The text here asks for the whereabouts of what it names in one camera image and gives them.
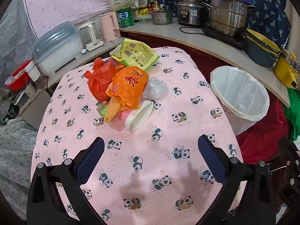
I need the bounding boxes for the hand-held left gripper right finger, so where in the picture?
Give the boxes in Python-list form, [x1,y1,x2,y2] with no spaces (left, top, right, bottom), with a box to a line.
[197,135,279,225]

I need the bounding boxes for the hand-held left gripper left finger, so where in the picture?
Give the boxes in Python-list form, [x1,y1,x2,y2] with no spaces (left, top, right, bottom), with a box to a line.
[26,136,106,225]

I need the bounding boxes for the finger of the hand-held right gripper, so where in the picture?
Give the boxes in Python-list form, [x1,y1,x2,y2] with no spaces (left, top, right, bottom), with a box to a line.
[278,136,300,208]

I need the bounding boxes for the bin with white liner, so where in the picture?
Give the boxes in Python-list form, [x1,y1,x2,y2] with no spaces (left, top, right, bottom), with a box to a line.
[210,66,270,136]

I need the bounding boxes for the orange snack bag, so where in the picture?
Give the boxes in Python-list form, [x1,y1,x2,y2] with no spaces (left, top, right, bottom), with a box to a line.
[105,57,150,110]

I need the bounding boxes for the yellow-green food packet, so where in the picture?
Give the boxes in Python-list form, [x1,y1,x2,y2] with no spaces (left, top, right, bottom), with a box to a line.
[110,38,160,73]

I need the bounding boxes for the red cloth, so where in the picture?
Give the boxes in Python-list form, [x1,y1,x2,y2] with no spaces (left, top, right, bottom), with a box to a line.
[235,96,292,164]

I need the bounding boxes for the green plastic bag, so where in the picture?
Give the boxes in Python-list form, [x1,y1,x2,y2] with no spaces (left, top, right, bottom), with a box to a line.
[282,88,300,141]

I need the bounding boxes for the green drink carton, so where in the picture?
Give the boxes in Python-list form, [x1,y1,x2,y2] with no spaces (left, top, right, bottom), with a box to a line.
[95,101,109,116]

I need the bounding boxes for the yellow textured wrapper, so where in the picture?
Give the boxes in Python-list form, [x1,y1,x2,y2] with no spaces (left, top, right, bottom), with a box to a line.
[104,96,127,123]

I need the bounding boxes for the pink patterned packet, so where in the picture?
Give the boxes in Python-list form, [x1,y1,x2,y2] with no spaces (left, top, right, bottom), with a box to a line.
[118,110,130,122]

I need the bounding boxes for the white paper cup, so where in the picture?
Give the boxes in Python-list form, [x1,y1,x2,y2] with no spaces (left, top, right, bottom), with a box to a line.
[125,100,154,131]

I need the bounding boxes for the pink panda tablecloth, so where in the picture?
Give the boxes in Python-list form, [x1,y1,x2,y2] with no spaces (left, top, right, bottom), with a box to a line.
[30,46,244,225]

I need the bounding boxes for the red plastic bag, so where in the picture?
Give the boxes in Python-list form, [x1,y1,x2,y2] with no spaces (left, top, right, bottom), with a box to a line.
[84,58,122,102]

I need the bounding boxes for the grey floral cloth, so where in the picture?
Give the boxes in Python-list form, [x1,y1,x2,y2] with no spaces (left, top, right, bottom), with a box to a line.
[0,117,38,218]

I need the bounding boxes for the yellow electric pot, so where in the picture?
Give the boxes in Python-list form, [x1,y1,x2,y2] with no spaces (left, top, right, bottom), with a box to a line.
[273,48,300,89]

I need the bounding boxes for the crumpled pale plastic bag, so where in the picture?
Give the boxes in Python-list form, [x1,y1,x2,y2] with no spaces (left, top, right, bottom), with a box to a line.
[142,77,169,101]

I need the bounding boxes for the dark round pot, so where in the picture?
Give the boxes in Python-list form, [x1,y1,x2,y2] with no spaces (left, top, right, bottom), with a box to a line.
[0,98,20,126]

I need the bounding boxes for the white plastic container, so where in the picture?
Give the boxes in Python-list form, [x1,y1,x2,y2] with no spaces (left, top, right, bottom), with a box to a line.
[25,63,42,81]

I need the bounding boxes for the yellow-rimmed blue basins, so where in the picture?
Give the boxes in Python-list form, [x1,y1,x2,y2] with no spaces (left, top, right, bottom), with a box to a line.
[245,29,282,68]

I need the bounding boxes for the dark red counter skirt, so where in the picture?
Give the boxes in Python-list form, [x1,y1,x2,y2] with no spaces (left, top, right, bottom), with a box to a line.
[131,34,235,72]

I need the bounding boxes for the red pot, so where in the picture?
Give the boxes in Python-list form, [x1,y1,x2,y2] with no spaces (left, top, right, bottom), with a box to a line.
[5,60,33,91]

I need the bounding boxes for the translucent plastic dish box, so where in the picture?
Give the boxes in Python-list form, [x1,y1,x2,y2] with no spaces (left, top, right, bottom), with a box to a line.
[33,21,84,77]

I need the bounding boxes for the black induction cooker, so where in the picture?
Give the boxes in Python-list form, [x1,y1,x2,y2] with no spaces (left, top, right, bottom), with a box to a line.
[202,27,245,50]

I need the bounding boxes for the glass kettle white base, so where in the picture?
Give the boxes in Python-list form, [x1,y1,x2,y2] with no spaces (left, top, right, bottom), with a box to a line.
[77,21,105,52]

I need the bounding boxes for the beige curtain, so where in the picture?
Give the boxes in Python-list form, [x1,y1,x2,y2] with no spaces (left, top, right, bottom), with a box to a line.
[284,0,300,54]

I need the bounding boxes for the pink electric kettle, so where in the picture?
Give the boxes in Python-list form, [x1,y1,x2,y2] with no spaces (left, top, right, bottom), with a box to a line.
[100,12,122,42]

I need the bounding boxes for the large steel steamer pot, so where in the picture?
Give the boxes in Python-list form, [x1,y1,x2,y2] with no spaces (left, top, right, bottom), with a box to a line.
[200,0,257,38]

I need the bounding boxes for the blue patterned cloth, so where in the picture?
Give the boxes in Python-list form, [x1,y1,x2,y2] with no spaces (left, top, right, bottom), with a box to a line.
[149,0,291,52]

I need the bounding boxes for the green tin can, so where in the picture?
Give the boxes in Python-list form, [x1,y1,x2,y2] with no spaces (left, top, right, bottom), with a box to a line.
[117,7,135,28]

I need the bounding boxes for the steel rice cooker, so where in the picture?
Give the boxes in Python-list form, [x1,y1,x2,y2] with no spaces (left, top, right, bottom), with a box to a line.
[176,0,209,27]

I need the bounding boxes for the small steel pot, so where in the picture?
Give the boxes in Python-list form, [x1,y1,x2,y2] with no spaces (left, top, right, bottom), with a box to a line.
[151,10,174,25]

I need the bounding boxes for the dark glass jar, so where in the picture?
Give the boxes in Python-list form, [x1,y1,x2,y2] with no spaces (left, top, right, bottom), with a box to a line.
[132,6,140,23]

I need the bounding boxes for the pink dotted curtain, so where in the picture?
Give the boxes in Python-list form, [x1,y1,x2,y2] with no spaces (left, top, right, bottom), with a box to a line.
[22,0,152,40]

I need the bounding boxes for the white cardboard box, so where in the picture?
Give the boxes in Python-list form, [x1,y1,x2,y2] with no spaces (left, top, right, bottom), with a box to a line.
[108,0,136,12]

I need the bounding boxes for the black power cable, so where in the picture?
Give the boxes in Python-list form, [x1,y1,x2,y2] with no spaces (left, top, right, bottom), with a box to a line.
[179,26,207,34]

